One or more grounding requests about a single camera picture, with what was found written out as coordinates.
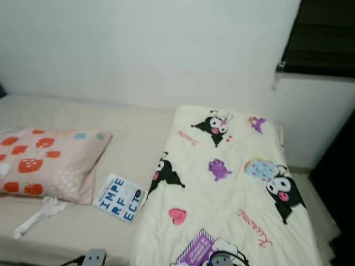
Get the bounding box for pink pillow with orange patches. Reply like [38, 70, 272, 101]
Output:
[0, 129, 113, 204]

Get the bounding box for cream cartoon print quilt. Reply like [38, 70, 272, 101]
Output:
[130, 105, 331, 266]

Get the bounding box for white crumpled paper roll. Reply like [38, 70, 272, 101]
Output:
[14, 197, 67, 240]

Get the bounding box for white book with blue letters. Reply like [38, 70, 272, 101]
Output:
[93, 173, 148, 223]

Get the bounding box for clear blind pull wand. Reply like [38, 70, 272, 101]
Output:
[272, 66, 282, 90]

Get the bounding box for dark window blind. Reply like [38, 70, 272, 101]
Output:
[276, 0, 355, 78]

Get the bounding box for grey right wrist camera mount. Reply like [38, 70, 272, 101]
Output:
[216, 254, 236, 266]

